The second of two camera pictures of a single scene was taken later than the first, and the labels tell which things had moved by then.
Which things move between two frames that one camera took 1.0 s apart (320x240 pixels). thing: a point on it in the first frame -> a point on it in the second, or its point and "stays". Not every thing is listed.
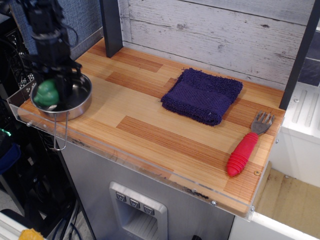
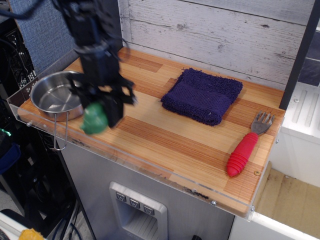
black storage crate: (17, 68) stays
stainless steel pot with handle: (78, 104) stays
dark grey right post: (300, 55) stays
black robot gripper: (53, 61) -> (101, 61)
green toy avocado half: (48, 93) -> (95, 118)
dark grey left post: (111, 26) stays
